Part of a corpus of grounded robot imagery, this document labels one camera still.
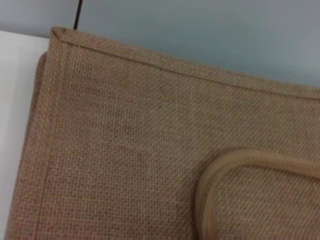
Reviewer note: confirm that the brown jute handbag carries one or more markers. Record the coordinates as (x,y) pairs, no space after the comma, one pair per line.
(137,140)

